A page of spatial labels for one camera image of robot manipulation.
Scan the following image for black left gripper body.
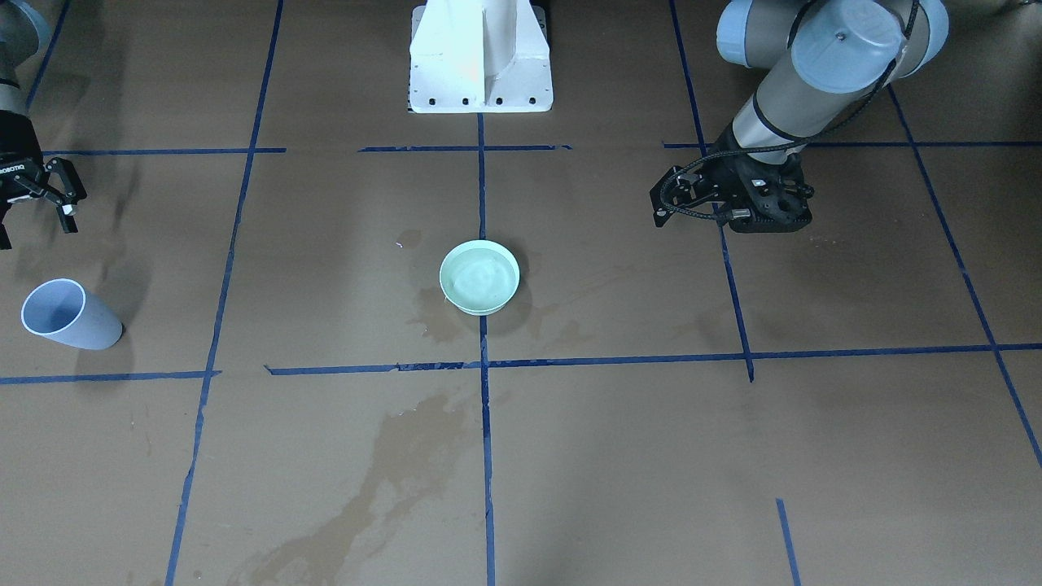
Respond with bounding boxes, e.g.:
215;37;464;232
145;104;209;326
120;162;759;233
708;152;814;234

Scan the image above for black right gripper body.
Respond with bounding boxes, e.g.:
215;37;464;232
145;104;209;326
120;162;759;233
1;109;45;204

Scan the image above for blue plastic cup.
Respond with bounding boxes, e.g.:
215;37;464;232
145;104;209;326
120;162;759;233
21;278;124;350

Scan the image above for green bowl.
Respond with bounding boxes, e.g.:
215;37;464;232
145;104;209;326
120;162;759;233
438;238;521;317

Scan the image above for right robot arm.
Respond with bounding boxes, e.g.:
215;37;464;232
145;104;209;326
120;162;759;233
1;1;88;234

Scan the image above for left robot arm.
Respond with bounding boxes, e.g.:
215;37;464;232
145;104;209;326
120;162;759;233
698;1;950;234

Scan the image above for white pedestal column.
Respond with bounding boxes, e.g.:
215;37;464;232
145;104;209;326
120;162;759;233
407;1;554;114

